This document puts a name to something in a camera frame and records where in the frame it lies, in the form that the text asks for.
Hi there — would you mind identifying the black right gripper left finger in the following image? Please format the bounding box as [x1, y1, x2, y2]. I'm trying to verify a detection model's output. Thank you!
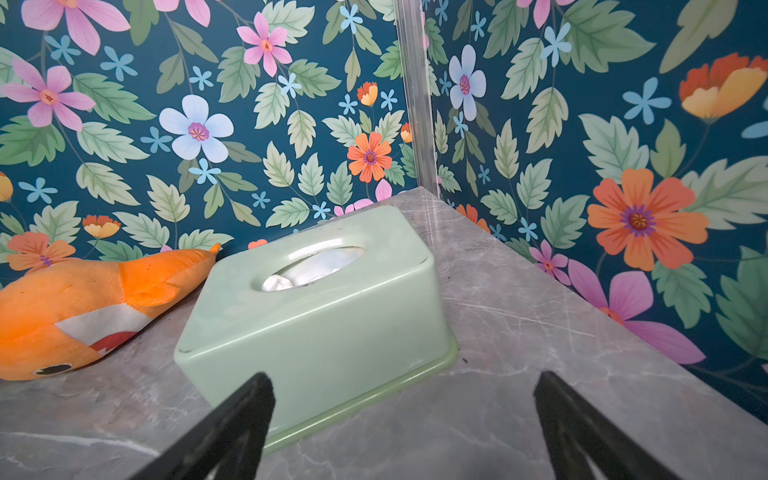
[133, 372, 276, 480]

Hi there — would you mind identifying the orange plush fish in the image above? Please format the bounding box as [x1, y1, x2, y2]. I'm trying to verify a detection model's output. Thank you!
[1, 244, 221, 381]

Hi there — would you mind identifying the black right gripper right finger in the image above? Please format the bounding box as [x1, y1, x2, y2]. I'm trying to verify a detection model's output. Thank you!
[534, 371, 678, 479]

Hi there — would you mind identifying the aluminium corner post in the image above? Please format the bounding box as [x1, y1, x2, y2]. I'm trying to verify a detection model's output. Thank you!
[394, 0, 440, 197]

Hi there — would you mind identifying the green tissue box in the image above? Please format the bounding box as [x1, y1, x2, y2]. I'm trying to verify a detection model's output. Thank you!
[174, 204, 458, 452]

